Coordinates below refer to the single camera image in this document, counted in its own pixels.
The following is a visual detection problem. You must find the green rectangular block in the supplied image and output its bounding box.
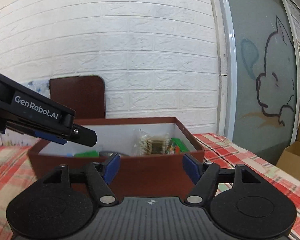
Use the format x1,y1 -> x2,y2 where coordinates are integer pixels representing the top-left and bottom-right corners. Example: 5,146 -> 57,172
74,150 -> 99,158

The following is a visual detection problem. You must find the cotton swab bag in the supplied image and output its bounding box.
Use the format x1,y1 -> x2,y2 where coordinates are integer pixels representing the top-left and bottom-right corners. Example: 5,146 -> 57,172
132,129 -> 171,157

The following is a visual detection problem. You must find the green orange small box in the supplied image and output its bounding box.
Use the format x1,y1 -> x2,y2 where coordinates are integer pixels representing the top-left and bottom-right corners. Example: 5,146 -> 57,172
165,138 -> 190,155

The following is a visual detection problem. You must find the brown white storage box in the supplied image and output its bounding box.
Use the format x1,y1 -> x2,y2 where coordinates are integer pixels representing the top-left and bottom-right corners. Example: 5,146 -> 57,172
27,117 -> 205,199

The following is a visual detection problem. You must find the brown box lid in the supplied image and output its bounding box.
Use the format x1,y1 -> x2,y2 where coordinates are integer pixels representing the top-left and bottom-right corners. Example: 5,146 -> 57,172
49,75 -> 106,119

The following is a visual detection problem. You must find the red checkered tablecloth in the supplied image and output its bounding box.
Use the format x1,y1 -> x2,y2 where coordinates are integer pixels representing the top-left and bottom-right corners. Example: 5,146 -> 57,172
0,133 -> 300,239

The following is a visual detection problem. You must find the painted glass door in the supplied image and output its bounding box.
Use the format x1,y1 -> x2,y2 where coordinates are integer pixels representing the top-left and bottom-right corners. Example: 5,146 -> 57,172
223,0 -> 298,164

